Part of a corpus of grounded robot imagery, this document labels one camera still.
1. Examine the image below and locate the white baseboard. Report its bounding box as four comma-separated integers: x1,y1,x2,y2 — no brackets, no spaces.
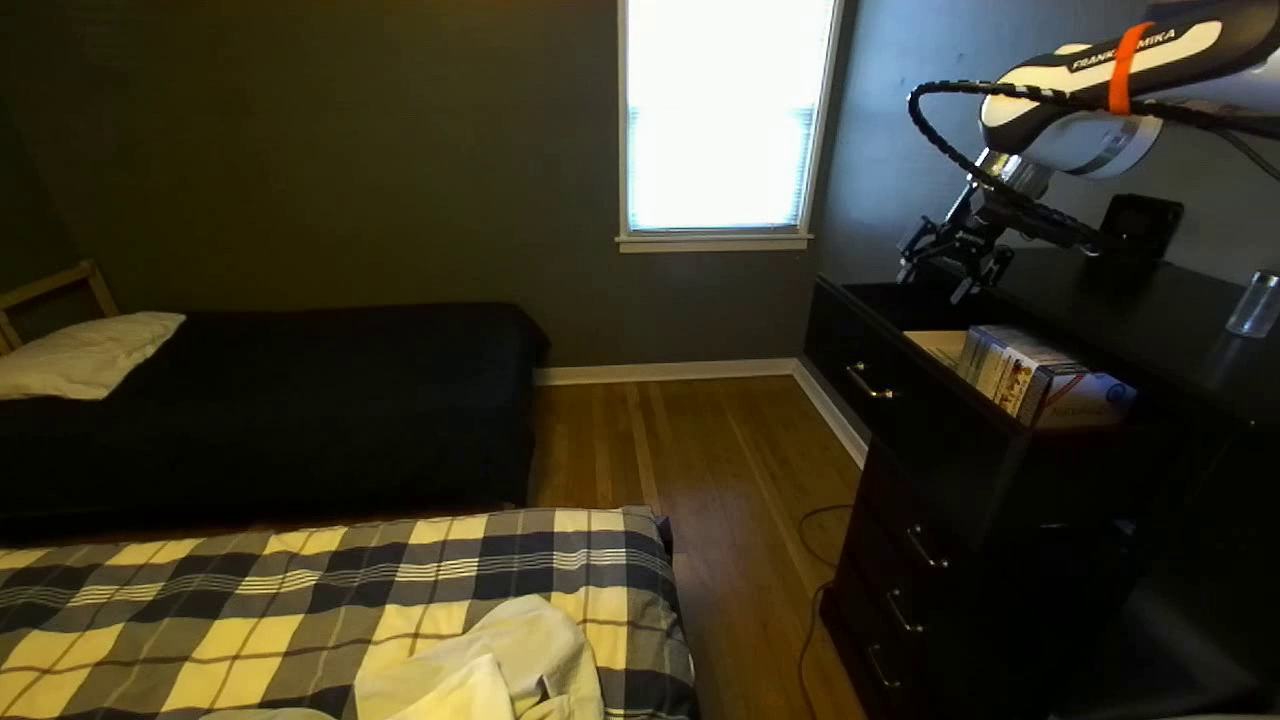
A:
531,354,875,472

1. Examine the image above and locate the metal handle of open drawer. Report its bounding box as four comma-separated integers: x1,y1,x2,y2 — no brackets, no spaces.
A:
842,355,901,408

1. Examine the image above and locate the white pillow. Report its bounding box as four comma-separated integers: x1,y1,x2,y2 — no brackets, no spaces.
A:
0,307,192,405

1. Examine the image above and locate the light wooden bed frame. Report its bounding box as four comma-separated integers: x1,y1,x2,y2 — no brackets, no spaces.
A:
0,258,125,355

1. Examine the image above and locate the bright window with white frame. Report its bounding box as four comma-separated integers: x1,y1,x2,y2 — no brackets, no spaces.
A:
613,0,850,259

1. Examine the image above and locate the black wooden dresser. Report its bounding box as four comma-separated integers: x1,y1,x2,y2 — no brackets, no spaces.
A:
802,246,1280,720

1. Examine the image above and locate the thin floor cable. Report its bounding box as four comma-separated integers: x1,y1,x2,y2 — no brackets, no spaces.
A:
787,499,859,720

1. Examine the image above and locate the plaid blanket bed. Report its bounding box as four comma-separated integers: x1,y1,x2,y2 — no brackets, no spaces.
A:
0,504,704,720

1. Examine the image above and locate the orange cable strap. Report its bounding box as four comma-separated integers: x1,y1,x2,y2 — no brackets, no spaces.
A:
1103,16,1156,119

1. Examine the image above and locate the white crumpled garment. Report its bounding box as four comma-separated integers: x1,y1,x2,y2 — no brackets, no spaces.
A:
342,594,609,720

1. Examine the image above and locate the black dresser drawer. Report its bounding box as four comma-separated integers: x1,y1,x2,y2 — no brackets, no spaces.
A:
802,275,1148,542

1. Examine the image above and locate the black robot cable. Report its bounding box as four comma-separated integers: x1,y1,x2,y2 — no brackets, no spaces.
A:
904,78,1280,259

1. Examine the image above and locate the black box on dresser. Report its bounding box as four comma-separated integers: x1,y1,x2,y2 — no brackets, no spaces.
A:
1095,191,1186,282

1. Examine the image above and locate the clear glass jar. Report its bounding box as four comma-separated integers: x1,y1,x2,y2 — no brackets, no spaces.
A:
1225,270,1280,345

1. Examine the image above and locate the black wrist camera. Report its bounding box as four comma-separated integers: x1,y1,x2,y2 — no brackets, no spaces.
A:
896,216,968,275

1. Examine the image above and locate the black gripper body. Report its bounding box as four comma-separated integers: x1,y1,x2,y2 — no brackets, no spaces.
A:
917,191,1024,289

